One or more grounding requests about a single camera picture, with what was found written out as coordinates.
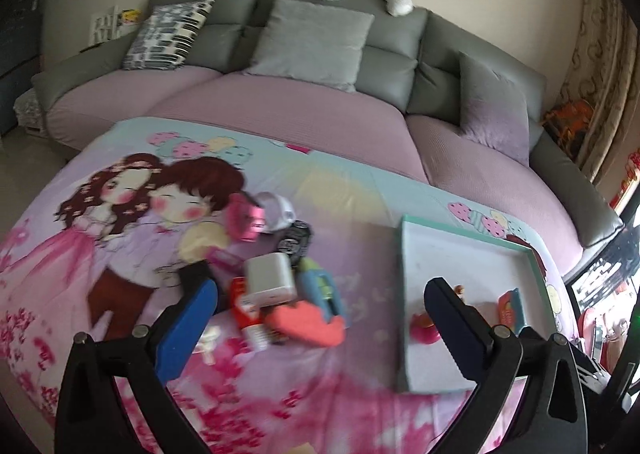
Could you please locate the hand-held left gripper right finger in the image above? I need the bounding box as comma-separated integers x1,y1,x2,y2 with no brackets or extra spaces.
423,277,588,454

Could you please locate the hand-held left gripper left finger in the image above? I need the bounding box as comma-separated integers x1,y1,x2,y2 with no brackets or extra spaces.
55,278,219,454

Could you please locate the white box with teal rim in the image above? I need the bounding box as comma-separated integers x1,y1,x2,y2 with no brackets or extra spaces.
397,215,548,394

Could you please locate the pink translucent tube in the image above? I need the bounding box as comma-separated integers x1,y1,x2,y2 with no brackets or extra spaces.
206,247,242,280

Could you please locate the black toy car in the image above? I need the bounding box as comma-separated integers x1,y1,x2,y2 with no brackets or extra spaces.
275,220,314,267

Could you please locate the pink duck toy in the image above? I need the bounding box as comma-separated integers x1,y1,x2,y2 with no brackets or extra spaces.
410,314,441,346

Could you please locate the red and white tube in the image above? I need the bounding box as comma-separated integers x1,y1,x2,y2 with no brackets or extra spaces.
230,277,273,352

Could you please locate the small red card box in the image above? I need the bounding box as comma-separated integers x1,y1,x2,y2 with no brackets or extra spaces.
497,288,526,330

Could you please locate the white power adapter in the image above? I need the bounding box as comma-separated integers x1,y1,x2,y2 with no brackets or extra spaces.
244,253,297,310

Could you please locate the dark glossy furniture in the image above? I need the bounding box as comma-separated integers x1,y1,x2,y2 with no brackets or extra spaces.
562,214,640,320

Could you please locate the pink heart-shaped sponge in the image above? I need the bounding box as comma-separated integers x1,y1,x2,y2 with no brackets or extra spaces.
265,301,347,347

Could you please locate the pink smartwatch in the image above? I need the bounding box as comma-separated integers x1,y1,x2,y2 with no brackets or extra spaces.
227,191,266,241

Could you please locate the green and blue toy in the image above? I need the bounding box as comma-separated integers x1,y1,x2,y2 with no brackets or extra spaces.
295,258,346,322

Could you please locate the white smartwatch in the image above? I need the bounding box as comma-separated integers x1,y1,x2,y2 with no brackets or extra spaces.
257,193,297,234

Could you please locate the printed cartoon blanket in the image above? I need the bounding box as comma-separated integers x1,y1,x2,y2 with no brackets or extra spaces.
0,117,581,454

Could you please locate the grey purple cushion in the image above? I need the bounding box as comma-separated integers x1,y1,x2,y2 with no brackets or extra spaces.
457,52,532,167

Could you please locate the orange bag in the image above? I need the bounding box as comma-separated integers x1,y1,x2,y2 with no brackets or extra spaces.
542,99,596,160

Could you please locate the pink sofa cover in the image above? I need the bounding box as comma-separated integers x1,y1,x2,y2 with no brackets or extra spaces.
50,65,586,247

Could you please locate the white patterned stool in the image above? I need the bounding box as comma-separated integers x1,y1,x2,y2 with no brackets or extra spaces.
13,88,51,137

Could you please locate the blue white patterned cushion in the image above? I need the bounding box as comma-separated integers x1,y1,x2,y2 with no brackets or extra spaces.
121,0,216,71

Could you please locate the grey sofa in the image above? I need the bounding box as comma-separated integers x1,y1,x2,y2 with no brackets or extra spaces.
31,0,626,250

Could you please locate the light grey cushion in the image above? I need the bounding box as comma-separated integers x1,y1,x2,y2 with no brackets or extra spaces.
245,0,376,92

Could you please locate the beige patterned curtain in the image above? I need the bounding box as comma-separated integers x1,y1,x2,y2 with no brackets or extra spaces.
555,0,640,185

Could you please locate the dark cabinet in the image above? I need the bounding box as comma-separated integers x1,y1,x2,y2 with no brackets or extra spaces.
0,0,43,135

